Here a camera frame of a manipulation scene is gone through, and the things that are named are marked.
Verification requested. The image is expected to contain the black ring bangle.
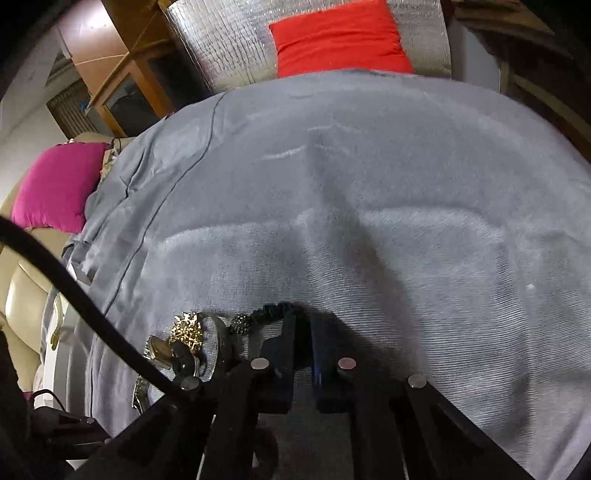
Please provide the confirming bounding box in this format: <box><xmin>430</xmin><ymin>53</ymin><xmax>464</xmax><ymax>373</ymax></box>
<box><xmin>170</xmin><ymin>313</ymin><xmax>233</xmax><ymax>384</ymax></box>

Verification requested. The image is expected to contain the silver watch bracelet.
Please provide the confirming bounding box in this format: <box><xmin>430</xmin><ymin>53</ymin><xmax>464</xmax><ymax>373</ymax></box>
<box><xmin>131</xmin><ymin>335</ymin><xmax>177</xmax><ymax>414</ymax></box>

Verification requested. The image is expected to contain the gold brooch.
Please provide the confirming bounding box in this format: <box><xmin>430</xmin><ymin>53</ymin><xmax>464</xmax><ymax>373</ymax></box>
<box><xmin>168</xmin><ymin>311</ymin><xmax>204</xmax><ymax>355</ymax></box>

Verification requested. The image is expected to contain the black braided hair tie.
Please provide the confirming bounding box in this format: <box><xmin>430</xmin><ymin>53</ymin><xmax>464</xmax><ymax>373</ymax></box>
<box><xmin>228</xmin><ymin>301</ymin><xmax>302</xmax><ymax>338</ymax></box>

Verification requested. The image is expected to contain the grey blanket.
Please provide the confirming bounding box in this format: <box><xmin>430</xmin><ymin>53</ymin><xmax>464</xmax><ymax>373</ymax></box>
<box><xmin>64</xmin><ymin>71</ymin><xmax>590</xmax><ymax>479</ymax></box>

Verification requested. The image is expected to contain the beige leather sofa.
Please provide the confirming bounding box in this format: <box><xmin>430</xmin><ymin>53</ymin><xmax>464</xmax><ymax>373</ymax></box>
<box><xmin>1</xmin><ymin>132</ymin><xmax>114</xmax><ymax>392</ymax></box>

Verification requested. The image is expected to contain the magenta pillow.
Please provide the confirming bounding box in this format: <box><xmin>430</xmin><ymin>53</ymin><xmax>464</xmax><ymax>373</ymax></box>
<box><xmin>11</xmin><ymin>142</ymin><xmax>108</xmax><ymax>233</ymax></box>

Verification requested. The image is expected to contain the wooden cabinet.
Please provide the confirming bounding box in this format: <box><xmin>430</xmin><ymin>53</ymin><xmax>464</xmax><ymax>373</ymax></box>
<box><xmin>57</xmin><ymin>1</ymin><xmax>205</xmax><ymax>137</ymax></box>

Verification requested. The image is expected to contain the silver foil insulation sheet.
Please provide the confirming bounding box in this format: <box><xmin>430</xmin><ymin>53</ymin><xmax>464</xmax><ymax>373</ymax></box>
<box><xmin>159</xmin><ymin>0</ymin><xmax>452</xmax><ymax>93</ymax></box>

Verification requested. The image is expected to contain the small red pillow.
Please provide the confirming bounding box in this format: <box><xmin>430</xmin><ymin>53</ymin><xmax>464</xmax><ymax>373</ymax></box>
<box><xmin>269</xmin><ymin>1</ymin><xmax>414</xmax><ymax>78</ymax></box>

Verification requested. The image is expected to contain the black cable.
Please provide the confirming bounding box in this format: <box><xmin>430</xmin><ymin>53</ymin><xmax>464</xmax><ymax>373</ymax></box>
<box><xmin>0</xmin><ymin>216</ymin><xmax>191</xmax><ymax>402</ymax></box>

